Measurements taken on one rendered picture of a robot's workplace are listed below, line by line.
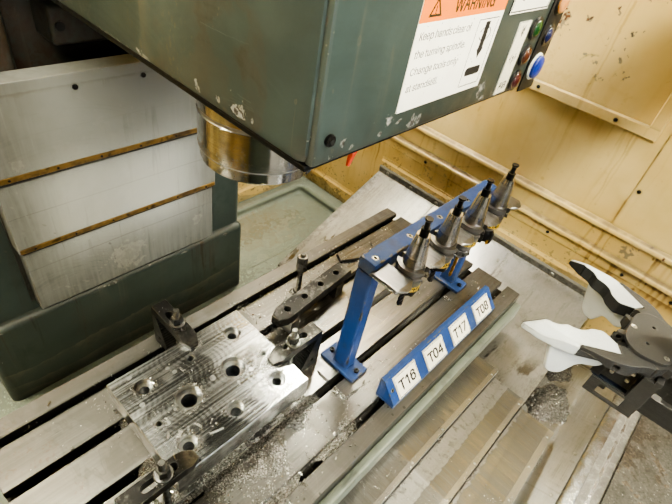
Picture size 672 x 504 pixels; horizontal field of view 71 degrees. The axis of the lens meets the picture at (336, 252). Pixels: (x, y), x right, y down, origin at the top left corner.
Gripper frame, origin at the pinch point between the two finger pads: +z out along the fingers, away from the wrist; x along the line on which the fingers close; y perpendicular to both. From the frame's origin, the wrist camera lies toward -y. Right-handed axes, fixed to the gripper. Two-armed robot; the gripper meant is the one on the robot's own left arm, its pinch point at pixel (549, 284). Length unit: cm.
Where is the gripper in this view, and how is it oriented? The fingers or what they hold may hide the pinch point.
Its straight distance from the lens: 58.9
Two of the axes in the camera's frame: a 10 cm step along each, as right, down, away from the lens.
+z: -7.4, -5.2, 4.2
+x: 6.5, -4.2, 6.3
